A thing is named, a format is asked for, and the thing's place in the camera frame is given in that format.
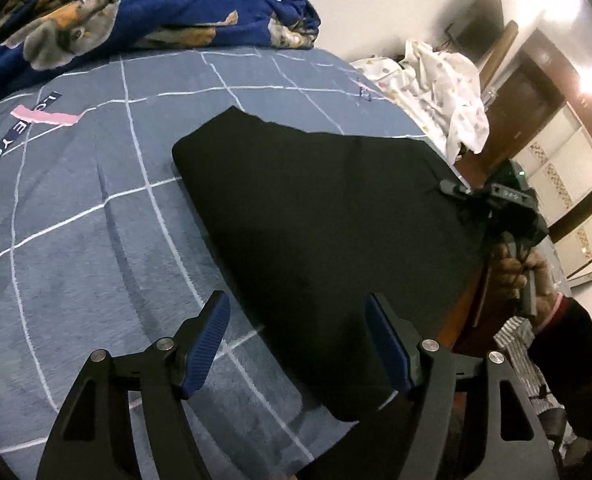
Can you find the blue dog print blanket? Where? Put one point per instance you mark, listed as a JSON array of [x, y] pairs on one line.
[[150, 5]]

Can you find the tan wooden board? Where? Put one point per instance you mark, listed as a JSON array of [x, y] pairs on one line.
[[501, 50]]

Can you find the brown wooden door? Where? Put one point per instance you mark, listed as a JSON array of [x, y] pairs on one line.
[[521, 105]]

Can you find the person's right forearm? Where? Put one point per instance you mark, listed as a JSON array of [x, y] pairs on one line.
[[571, 350]]

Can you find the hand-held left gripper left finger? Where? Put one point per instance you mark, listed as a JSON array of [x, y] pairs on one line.
[[205, 345]]

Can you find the striped cloth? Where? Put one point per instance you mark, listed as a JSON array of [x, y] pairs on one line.
[[516, 345]]

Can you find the black pants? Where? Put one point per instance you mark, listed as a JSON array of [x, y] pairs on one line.
[[316, 220]]

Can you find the white spotted cloth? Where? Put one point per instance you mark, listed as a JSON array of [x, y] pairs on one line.
[[451, 95]]

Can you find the person's right hand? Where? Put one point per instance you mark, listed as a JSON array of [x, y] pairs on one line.
[[506, 270]]

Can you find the white panelled wardrobe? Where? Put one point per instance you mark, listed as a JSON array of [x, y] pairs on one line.
[[576, 160]]

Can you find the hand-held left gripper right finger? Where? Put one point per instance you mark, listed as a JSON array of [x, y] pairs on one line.
[[386, 345]]

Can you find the blue grid bed sheet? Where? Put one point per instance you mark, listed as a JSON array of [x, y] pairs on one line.
[[100, 210]]

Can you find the wall television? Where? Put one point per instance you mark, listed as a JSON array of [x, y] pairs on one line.
[[481, 25]]

